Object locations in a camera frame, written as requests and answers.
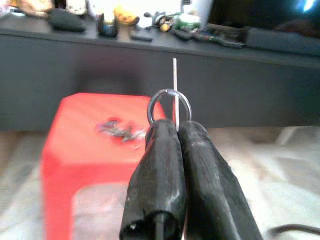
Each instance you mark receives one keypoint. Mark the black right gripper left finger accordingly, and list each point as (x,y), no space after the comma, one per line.
(155,175)

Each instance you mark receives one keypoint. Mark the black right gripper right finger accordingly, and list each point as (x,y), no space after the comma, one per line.
(210,190)

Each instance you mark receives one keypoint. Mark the red plastic stool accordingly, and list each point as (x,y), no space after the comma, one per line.
(80,140)

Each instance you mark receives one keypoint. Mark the black TV console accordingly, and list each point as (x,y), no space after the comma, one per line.
(75,75)

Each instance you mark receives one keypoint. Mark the black remote control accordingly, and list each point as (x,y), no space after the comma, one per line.
(141,37)

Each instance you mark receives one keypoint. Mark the small yellow ball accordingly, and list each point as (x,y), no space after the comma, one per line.
(164,27)

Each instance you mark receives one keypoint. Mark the black phone holder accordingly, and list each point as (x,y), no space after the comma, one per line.
(108,29)

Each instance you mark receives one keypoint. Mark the green and white toy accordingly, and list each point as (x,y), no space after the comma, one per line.
(187,21)

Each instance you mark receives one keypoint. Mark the yellow plush toy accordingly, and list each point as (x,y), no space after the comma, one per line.
(126,16)

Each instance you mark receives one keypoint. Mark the black soundbar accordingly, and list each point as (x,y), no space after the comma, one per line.
(282,41)

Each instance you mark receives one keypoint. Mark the black crumpled cloth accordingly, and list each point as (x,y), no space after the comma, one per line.
(66,21)

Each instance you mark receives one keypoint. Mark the black television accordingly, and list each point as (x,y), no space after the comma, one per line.
(255,12)

